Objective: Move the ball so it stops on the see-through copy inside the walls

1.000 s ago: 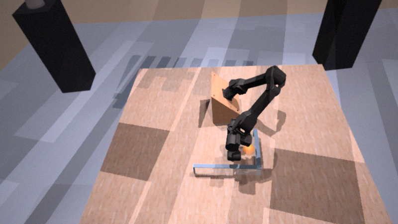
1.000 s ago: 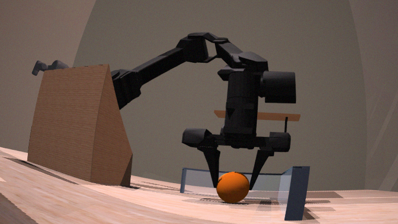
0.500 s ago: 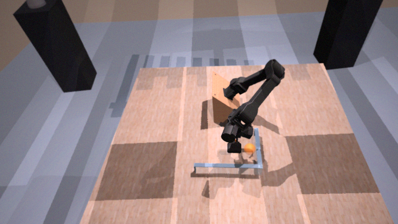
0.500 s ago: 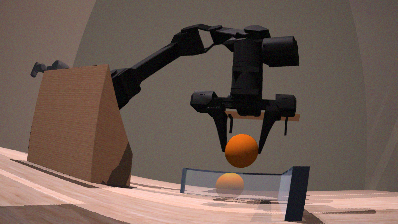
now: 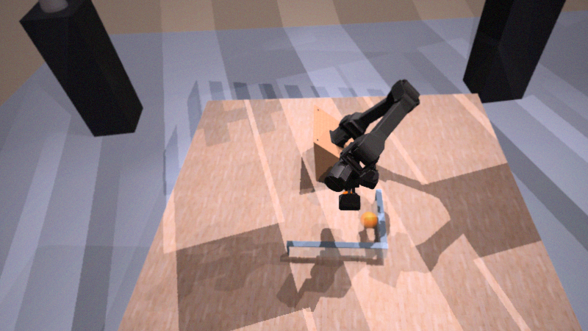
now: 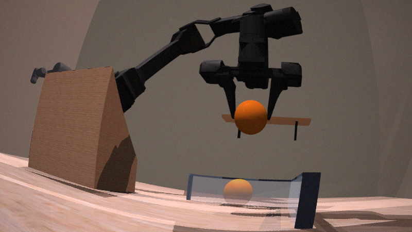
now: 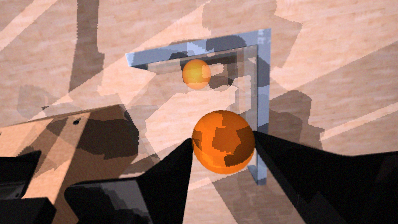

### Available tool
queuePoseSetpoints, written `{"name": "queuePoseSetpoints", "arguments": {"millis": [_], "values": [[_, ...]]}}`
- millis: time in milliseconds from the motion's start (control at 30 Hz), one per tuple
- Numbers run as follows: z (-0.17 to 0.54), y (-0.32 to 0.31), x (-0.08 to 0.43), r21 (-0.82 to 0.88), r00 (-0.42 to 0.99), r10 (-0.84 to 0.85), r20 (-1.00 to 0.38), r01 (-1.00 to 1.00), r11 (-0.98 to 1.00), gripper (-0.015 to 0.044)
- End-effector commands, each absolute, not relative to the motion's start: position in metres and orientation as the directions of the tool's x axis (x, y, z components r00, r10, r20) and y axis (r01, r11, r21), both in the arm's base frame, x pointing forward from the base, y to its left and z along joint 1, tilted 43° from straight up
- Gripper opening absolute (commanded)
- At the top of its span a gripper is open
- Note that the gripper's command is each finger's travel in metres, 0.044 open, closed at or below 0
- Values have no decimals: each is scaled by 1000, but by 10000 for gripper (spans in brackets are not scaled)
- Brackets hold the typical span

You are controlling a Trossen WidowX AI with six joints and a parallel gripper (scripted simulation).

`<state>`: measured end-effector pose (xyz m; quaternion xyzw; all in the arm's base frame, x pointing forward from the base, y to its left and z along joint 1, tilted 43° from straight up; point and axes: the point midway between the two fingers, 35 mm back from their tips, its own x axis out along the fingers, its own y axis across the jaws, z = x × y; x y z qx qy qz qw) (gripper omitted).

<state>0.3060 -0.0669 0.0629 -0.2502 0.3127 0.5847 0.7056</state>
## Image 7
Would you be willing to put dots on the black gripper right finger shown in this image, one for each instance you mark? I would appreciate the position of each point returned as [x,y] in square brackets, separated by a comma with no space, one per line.
[324,187]

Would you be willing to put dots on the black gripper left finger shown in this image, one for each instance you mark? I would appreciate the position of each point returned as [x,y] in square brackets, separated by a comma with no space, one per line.
[158,195]

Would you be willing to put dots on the low clear corner walls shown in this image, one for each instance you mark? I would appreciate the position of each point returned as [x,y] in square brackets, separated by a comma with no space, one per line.
[250,71]

